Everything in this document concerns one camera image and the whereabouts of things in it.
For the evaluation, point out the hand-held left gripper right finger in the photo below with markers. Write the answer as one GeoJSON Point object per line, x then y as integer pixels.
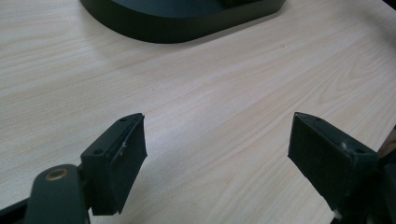
{"type": "Point", "coordinates": [330, 155]}

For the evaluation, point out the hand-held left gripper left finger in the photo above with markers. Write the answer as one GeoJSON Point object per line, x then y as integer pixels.
{"type": "Point", "coordinates": [116, 161]}

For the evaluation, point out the black key rack with tray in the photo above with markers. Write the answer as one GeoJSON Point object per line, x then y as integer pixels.
{"type": "Point", "coordinates": [174, 26]}

